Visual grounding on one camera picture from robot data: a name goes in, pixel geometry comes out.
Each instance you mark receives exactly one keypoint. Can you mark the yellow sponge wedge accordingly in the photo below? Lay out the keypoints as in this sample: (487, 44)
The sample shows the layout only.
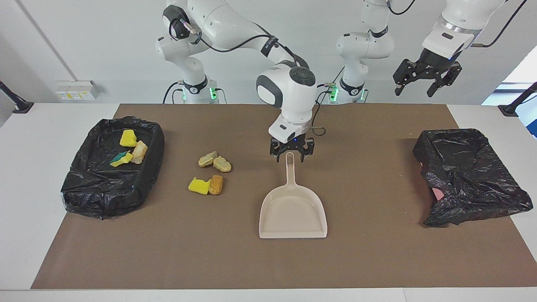
(128, 138)

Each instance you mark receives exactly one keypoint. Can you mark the orange striped beige sponge scrap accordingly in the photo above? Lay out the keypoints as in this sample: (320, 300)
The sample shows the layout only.
(140, 151)

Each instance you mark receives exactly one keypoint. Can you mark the beige crumbly sponge scrap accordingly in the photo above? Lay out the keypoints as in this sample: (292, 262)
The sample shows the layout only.
(222, 164)

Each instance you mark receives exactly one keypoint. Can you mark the green and yellow sponge scrap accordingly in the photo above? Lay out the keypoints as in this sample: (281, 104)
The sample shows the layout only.
(122, 159)

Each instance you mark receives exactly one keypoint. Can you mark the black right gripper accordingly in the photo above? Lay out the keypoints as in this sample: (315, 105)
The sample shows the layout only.
(291, 144)

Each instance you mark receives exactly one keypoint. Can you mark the white wall socket strip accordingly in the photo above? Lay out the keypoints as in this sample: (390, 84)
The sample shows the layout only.
(75, 90)

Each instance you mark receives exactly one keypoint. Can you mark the beige plastic dustpan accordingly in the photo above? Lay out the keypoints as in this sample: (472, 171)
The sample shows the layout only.
(293, 214)

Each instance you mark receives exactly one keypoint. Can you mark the black clamp post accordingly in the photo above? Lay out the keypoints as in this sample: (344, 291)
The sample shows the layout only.
(509, 110)
(21, 106)

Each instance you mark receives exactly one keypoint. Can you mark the pale grey-beige sponge scrap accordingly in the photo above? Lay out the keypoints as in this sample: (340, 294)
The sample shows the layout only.
(207, 160)

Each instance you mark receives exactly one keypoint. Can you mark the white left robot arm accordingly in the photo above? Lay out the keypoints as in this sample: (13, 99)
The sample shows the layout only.
(361, 46)

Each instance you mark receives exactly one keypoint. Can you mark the rectangular bin with black bag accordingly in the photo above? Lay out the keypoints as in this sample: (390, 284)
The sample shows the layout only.
(100, 188)

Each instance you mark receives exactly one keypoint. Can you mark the pink bin with black bag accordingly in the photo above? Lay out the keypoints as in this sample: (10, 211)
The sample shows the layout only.
(465, 176)

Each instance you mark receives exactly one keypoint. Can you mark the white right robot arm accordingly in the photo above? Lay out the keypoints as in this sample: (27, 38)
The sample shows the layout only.
(289, 96)

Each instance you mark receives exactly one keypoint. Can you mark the brown table mat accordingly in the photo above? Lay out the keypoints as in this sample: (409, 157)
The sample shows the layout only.
(268, 268)

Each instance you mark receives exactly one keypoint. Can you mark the brown sponge scrap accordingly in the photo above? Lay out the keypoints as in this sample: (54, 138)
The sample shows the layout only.
(216, 185)

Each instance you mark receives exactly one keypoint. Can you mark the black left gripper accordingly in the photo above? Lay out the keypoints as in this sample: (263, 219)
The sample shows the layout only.
(434, 65)

